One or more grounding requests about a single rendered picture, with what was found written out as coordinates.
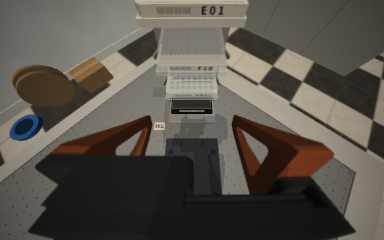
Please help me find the grey shelf rack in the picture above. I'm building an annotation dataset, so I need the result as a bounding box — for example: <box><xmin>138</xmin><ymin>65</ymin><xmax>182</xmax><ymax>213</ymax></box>
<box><xmin>153</xmin><ymin>28</ymin><xmax>230</xmax><ymax>123</ymax></box>

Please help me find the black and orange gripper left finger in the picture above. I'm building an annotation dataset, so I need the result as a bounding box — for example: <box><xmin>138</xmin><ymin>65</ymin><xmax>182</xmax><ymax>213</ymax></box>
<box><xmin>51</xmin><ymin>115</ymin><xmax>152</xmax><ymax>155</ymax></box>

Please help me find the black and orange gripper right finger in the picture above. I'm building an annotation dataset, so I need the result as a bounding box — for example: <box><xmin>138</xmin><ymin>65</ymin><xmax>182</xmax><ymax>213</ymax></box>
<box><xmin>232</xmin><ymin>115</ymin><xmax>334</xmax><ymax>194</ymax></box>

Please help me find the white microplate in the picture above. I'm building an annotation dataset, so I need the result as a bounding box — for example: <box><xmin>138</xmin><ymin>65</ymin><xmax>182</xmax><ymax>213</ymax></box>
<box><xmin>134</xmin><ymin>0</ymin><xmax>249</xmax><ymax>28</ymax></box>

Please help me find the grey base plate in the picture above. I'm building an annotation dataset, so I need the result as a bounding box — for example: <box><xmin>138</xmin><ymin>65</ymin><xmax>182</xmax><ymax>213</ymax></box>
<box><xmin>0</xmin><ymin>64</ymin><xmax>356</xmax><ymax>240</ymax></box>

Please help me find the black microplate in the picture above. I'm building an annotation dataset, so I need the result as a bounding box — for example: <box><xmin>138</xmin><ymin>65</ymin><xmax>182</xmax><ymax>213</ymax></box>
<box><xmin>171</xmin><ymin>100</ymin><xmax>213</xmax><ymax>114</ymax></box>

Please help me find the clear multiwell plate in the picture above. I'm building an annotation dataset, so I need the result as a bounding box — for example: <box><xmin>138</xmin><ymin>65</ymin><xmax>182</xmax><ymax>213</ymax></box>
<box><xmin>165</xmin><ymin>76</ymin><xmax>218</xmax><ymax>100</ymax></box>
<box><xmin>156</xmin><ymin>27</ymin><xmax>228</xmax><ymax>76</ymax></box>

